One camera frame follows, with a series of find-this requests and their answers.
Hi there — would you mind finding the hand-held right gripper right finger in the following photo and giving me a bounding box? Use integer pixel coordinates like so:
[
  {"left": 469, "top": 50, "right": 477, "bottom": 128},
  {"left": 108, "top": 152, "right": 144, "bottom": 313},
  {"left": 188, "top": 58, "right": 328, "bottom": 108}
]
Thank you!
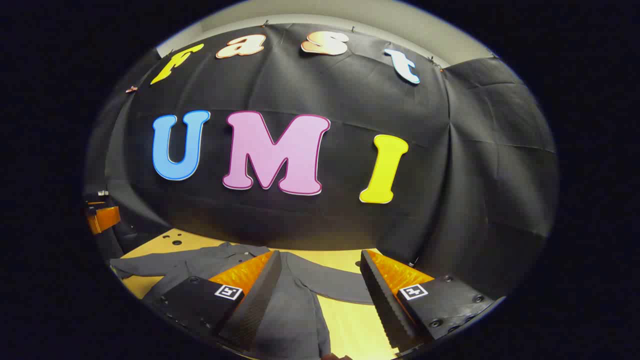
[{"left": 359, "top": 249, "right": 496, "bottom": 353}]

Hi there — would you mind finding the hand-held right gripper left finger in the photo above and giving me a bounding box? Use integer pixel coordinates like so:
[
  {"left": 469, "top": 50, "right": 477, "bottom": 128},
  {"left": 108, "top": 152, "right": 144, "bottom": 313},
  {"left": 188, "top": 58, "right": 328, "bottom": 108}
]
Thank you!
[{"left": 150, "top": 250, "right": 283, "bottom": 352}]

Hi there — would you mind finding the grey button shirt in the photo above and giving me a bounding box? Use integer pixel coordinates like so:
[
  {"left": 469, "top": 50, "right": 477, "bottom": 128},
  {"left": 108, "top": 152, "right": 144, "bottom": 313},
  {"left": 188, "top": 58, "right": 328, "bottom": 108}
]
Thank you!
[{"left": 110, "top": 242, "right": 381, "bottom": 360}]

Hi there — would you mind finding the black backdrop cloth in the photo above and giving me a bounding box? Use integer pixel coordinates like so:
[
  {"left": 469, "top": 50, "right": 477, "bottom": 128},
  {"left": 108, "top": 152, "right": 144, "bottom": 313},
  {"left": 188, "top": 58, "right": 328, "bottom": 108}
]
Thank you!
[{"left": 85, "top": 22, "right": 558, "bottom": 301}]

